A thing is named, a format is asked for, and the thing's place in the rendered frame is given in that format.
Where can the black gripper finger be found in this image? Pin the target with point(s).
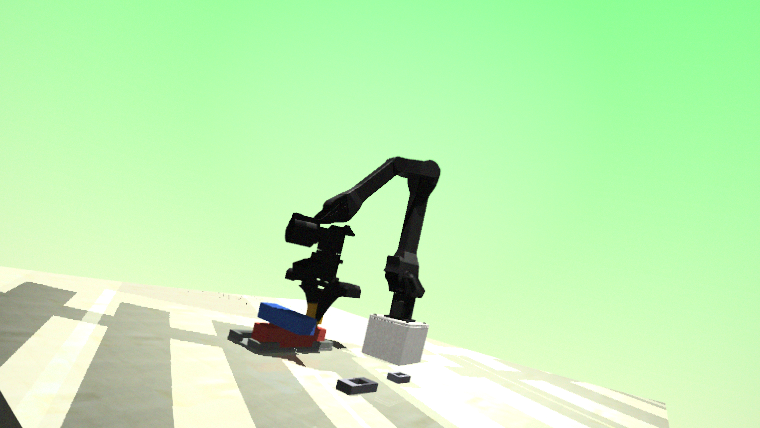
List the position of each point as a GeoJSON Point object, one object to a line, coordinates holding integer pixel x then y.
{"type": "Point", "coordinates": [326, 300]}
{"type": "Point", "coordinates": [310, 294]}

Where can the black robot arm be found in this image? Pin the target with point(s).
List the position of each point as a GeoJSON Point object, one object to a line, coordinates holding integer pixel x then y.
{"type": "Point", "coordinates": [402, 269]}

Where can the blue bar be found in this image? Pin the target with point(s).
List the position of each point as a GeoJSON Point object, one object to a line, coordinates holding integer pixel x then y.
{"type": "Point", "coordinates": [288, 319]}

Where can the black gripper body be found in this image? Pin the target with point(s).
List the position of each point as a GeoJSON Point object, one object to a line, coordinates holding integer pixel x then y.
{"type": "Point", "coordinates": [332, 284]}

